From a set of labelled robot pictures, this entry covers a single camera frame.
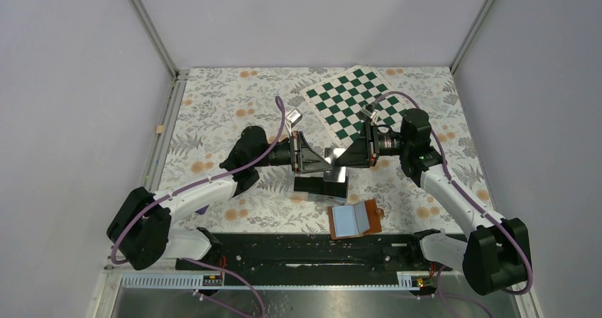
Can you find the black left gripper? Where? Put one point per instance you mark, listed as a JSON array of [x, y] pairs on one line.
[[307, 160]]

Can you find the green white checkered mat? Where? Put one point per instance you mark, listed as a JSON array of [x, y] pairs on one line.
[[338, 100]]

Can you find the black VIP credit card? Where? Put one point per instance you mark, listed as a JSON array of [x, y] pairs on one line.
[[331, 155]]

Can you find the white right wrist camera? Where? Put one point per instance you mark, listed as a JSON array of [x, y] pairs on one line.
[[369, 113]]

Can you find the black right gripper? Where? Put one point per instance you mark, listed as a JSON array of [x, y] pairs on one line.
[[364, 152]]

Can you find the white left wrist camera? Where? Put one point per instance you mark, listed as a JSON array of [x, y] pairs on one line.
[[292, 118]]

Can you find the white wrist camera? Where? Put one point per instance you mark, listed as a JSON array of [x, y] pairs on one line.
[[292, 118], [369, 113]]

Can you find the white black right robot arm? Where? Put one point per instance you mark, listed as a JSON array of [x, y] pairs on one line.
[[496, 253]]

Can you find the brown leather card holder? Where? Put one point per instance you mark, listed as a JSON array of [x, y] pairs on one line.
[[355, 220]]

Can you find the clear acrylic card box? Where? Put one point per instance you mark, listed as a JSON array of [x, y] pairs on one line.
[[338, 175]]

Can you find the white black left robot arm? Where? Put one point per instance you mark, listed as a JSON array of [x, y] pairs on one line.
[[142, 231]]

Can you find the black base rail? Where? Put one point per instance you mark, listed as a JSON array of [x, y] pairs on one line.
[[314, 259]]

